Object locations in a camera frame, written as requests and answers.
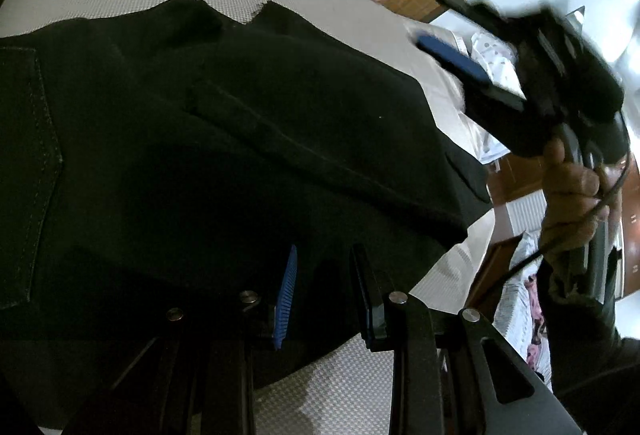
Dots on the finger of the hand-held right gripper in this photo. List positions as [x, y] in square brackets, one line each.
[452, 59]
[465, 5]

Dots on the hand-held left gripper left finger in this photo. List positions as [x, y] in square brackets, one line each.
[284, 295]

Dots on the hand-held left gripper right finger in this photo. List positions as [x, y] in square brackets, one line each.
[371, 310]

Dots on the black pants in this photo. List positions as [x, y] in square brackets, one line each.
[225, 155]

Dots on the person's right forearm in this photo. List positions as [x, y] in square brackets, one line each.
[590, 345]

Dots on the person's right hand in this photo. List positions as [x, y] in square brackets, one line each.
[567, 195]

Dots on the white polka-dot cloth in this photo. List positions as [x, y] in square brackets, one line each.
[487, 52]

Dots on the beige satin bed sheet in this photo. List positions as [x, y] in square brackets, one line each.
[452, 95]

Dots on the brown wooden furniture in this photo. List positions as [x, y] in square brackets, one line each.
[510, 180]

